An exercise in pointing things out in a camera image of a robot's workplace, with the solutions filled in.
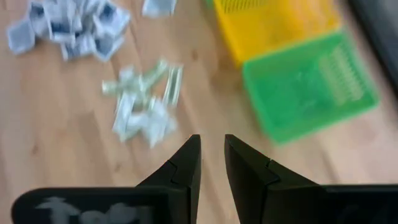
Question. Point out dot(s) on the grey printed wipe packet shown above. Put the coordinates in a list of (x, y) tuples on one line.
[(20, 39), (158, 7)]

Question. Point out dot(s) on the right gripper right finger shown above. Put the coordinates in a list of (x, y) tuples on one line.
[(255, 186)]

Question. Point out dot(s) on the white blue wipe packet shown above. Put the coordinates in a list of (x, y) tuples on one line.
[(59, 29), (112, 15), (107, 46), (37, 15), (74, 49)]

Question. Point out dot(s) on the yellow plastic basket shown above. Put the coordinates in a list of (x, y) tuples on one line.
[(273, 28)]

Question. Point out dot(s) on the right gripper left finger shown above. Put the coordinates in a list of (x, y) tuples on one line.
[(186, 168)]

